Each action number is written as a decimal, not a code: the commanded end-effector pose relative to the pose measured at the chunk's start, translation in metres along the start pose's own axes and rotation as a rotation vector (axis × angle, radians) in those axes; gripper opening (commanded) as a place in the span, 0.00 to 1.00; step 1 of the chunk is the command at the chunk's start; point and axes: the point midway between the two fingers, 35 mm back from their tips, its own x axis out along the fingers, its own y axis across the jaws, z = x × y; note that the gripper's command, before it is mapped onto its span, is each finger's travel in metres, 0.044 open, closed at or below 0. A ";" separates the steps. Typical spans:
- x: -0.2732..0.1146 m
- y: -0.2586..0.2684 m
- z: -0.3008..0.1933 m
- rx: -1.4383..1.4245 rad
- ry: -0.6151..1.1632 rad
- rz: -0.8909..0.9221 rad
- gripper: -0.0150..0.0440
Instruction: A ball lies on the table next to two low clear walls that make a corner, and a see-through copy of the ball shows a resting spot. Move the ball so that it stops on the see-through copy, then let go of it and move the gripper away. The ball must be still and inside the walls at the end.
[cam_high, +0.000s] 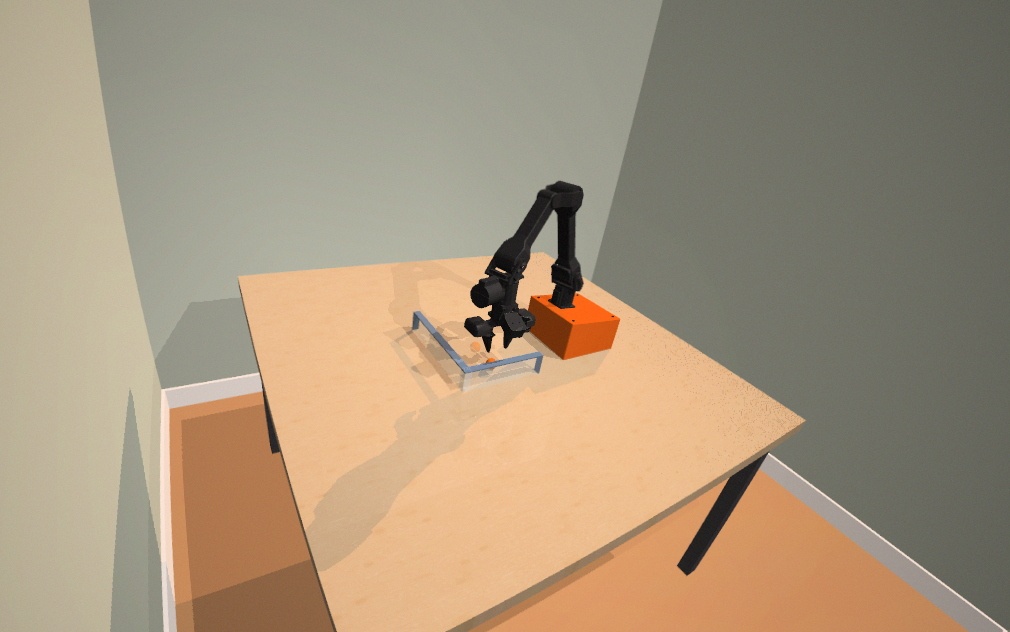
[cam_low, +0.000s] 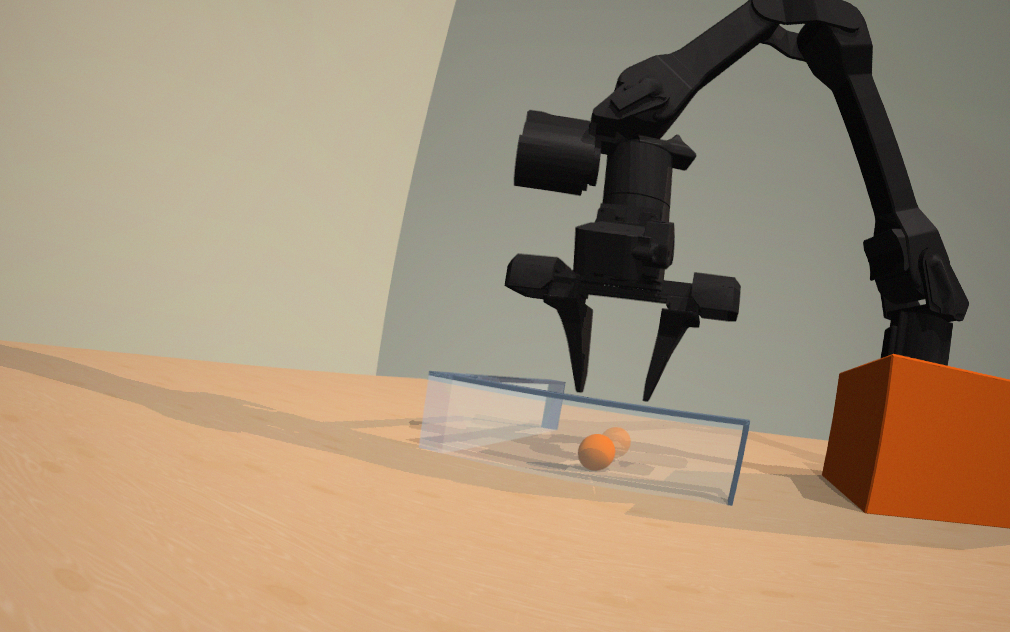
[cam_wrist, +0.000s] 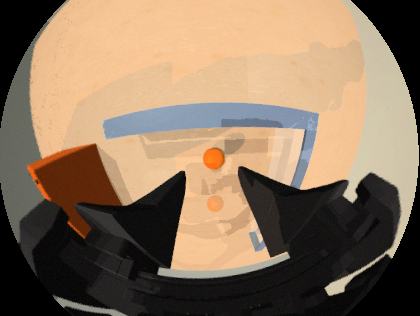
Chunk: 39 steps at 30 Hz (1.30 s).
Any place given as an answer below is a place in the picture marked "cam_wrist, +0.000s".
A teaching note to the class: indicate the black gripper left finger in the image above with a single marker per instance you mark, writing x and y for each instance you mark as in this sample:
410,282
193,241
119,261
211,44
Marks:
151,223

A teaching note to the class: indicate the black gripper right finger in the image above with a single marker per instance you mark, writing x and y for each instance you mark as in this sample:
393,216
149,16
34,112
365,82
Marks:
281,211

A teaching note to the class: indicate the low clear plastic wall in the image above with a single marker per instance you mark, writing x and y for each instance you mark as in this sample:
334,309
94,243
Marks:
285,155

